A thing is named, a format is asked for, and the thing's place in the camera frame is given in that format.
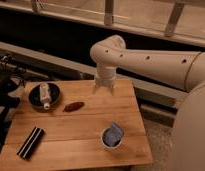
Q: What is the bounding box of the metal railing frame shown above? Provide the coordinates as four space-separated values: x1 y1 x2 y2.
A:
0 0 205 47

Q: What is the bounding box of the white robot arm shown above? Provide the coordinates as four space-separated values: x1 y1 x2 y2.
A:
90 35 205 171

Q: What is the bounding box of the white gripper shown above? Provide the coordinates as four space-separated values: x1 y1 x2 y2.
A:
92 66 116 96

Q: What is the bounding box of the white tube in bowl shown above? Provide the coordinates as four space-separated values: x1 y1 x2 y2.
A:
39 83 51 110

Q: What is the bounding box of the black round bowl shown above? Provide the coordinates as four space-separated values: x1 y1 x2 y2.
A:
28 83 60 110

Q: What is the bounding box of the brown sausage-shaped object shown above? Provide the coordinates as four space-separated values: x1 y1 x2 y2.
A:
63 102 84 112

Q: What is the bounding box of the black equipment with cables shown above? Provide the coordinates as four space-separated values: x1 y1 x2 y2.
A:
0 53 25 161

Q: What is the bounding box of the black white striped block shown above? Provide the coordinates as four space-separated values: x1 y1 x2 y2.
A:
17 127 45 160

